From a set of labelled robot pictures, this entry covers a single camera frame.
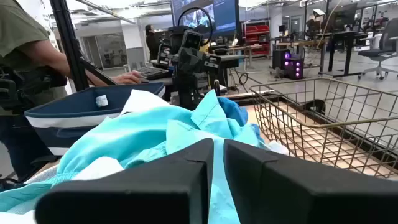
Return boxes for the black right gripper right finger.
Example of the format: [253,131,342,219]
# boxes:
[223,139,398,224]

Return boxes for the black standing desk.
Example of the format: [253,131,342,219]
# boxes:
[320,29,369,78]

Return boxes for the turquoise cloth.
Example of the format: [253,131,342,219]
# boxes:
[0,89,271,224]

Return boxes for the person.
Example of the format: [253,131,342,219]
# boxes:
[0,0,144,184]
[144,24,161,62]

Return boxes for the black keyboard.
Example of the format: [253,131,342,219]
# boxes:
[136,66,170,81]

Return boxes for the blue sock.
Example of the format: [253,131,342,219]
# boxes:
[216,96,265,144]

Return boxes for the black waist bag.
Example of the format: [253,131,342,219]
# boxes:
[0,65,68,111]

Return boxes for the light wooden table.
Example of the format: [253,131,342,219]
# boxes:
[228,44,271,73]

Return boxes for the person's hand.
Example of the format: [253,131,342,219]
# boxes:
[111,70,144,86]

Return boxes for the white handwritten label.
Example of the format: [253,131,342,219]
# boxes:
[95,94,109,108]

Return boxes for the monitor with blue screen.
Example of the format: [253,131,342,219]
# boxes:
[170,0,241,40]

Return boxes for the computer tower purple lights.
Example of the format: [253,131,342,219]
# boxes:
[283,51,305,80]

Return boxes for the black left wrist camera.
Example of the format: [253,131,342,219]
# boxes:
[181,29,203,50]

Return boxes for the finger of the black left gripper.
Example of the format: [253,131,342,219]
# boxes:
[190,74,206,110]
[174,74,191,110]

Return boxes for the wire basket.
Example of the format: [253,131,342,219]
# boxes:
[248,77,398,181]

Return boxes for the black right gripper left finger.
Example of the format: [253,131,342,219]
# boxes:
[34,138,215,224]

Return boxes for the grey office chair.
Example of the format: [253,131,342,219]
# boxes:
[357,17,398,81]

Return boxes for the red shelf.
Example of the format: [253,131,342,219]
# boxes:
[241,20,271,57]

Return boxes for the black monitor back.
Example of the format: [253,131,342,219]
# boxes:
[328,2,358,32]

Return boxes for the light blue patterned cloth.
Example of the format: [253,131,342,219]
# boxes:
[24,164,60,185]

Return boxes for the white mesh cloth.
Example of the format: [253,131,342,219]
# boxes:
[266,139,290,156]

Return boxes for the black computer tower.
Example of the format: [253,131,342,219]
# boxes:
[272,49,292,70]

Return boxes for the black aluminium frame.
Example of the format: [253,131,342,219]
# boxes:
[49,0,119,92]

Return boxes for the navy fabric bin white stripe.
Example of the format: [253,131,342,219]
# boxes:
[24,82,167,156]

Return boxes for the person's forearm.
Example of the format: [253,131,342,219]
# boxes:
[27,39,121,87]

